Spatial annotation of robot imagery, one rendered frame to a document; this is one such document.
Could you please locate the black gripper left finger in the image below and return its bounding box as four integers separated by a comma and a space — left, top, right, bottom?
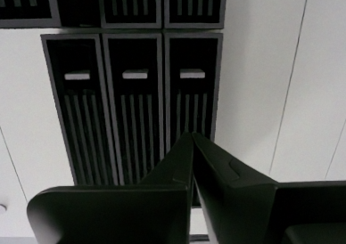
26, 133, 194, 244

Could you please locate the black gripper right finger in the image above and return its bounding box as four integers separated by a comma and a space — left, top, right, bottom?
192, 133, 346, 244

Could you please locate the white rack cabinet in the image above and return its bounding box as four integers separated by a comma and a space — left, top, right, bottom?
0, 0, 346, 237

